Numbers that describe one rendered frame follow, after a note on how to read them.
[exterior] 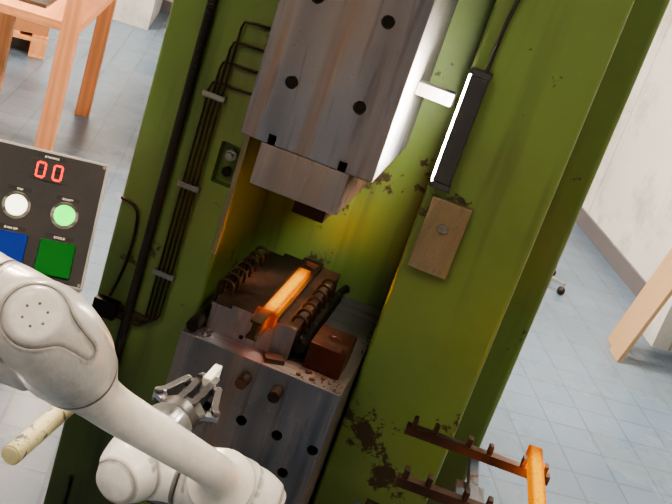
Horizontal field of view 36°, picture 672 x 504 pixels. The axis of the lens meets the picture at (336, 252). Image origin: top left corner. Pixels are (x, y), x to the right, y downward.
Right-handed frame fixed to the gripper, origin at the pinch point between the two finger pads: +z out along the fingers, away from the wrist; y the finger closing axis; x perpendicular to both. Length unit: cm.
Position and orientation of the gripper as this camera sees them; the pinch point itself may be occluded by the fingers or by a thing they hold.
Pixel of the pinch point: (211, 378)
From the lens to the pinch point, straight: 196.2
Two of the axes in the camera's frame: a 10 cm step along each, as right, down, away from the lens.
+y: 9.2, 3.6, -1.2
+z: 2.3, -2.7, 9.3
